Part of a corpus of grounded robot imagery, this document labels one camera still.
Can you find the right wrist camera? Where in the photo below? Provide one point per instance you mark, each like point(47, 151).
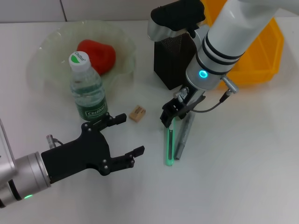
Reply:
point(172, 14)

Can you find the grey glitter pen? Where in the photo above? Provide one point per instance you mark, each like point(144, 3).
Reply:
point(184, 137)

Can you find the green translucent glass fruit plate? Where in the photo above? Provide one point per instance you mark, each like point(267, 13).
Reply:
point(53, 46)

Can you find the clear green-label water bottle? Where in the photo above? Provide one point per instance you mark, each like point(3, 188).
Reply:
point(87, 93)

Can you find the tan rectangular eraser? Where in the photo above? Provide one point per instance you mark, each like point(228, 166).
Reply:
point(137, 113)

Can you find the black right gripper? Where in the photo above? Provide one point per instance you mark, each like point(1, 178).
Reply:
point(192, 98)

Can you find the green utility knife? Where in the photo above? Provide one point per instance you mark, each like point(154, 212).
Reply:
point(168, 149)

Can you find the black mesh pen holder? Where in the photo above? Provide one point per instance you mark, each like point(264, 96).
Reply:
point(170, 70)

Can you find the yellow plastic storage bin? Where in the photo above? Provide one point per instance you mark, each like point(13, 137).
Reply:
point(264, 58)

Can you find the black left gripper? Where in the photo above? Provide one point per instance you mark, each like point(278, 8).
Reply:
point(77, 156)

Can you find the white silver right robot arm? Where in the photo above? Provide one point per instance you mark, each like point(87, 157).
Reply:
point(229, 42)

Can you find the red-orange soft orange fruit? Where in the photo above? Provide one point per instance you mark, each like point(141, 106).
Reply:
point(100, 53)

